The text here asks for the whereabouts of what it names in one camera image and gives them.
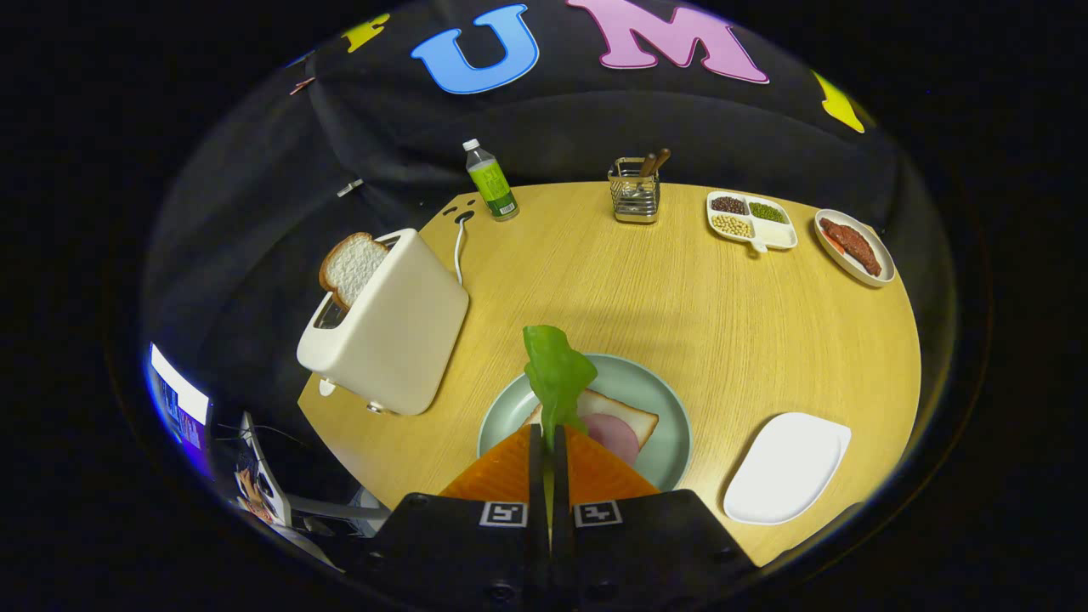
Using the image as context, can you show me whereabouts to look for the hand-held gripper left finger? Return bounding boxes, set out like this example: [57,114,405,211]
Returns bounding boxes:
[365,423,550,600]

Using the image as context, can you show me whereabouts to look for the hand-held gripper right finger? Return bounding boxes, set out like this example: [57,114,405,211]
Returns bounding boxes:
[551,423,757,601]

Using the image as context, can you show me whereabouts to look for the green lettuce leaf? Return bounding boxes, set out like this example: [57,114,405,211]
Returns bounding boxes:
[523,325,598,451]

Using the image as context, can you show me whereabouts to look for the plain white bread slice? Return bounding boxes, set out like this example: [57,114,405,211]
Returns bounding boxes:
[319,232,390,309]

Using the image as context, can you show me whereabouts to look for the pink ham slice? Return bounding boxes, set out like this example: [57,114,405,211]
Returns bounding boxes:
[582,414,640,466]

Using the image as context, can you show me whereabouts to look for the bread slice under ham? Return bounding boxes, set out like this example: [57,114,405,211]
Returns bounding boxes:
[523,389,660,467]

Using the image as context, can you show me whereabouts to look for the pale green round plate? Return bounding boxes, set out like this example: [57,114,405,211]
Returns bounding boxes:
[477,354,694,494]

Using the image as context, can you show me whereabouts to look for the white square plate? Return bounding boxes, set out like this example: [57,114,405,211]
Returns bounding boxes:
[723,412,853,525]

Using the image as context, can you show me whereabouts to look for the white toaster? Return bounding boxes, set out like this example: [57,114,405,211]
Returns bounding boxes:
[296,228,470,417]

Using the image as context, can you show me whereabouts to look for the white divided dish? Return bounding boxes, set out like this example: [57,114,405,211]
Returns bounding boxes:
[706,190,799,254]

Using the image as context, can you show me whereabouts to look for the computer monitor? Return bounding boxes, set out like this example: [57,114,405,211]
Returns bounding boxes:
[149,343,211,451]

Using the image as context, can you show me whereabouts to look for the clear bottle with green label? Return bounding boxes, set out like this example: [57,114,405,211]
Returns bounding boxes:
[462,139,520,223]

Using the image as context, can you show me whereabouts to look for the brown meat strips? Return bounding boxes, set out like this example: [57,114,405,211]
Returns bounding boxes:
[820,218,883,277]

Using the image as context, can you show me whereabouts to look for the white oval plate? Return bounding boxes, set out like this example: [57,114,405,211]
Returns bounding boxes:
[813,208,897,287]

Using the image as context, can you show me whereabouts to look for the black backdrop cloth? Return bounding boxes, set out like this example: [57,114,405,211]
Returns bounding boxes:
[140,0,961,477]

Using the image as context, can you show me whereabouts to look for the white toaster cable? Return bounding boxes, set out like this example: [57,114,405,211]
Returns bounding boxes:
[453,212,473,286]

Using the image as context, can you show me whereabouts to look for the metal wire utensil holder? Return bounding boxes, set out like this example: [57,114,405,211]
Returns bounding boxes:
[607,157,661,224]

